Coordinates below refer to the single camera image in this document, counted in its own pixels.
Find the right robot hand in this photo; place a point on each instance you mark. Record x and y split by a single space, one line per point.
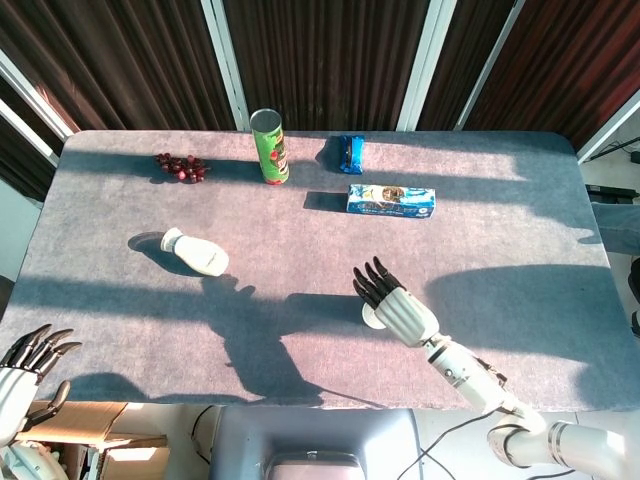
400 307

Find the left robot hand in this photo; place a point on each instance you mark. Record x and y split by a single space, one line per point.
20 380

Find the white paper cup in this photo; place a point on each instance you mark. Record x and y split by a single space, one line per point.
371 317

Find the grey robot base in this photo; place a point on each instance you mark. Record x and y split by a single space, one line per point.
315 445

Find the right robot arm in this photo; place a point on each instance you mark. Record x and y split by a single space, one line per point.
500 395

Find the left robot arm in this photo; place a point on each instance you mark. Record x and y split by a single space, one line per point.
25 460

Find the cardboard box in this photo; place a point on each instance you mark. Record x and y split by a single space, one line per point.
100 435

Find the blue cookie box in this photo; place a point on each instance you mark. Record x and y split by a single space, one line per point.
391 201

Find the grey table cloth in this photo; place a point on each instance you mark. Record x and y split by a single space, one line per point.
320 225

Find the blue snack packet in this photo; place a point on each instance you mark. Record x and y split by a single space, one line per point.
351 154

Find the green chips can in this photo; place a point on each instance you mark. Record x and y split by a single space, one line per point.
270 150

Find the white plastic bottle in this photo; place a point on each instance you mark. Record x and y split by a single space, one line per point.
197 251

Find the red grape bunch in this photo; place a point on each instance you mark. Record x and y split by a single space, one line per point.
182 166

